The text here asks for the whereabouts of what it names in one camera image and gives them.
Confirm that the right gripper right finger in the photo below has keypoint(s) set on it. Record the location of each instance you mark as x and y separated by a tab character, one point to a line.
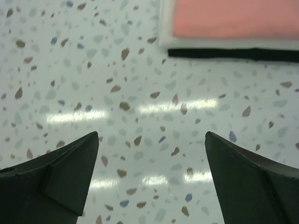
252	189

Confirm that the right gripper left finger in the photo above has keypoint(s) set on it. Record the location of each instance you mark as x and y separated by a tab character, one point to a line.
52	188

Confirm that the salmon pink t-shirt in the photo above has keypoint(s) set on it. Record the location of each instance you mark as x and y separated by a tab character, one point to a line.
237	19

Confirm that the folded black t-shirt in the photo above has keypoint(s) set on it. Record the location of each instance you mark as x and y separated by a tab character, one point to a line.
254	54

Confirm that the folded white t-shirt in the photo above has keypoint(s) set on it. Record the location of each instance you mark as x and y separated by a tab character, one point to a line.
168	41

